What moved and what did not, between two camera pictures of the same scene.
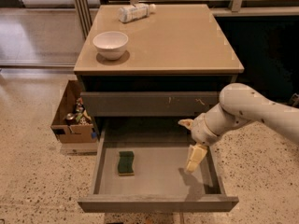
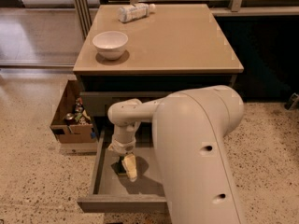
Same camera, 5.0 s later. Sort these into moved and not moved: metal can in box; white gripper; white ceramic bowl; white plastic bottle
Moved: white gripper
Not moved: metal can in box; white plastic bottle; white ceramic bowl
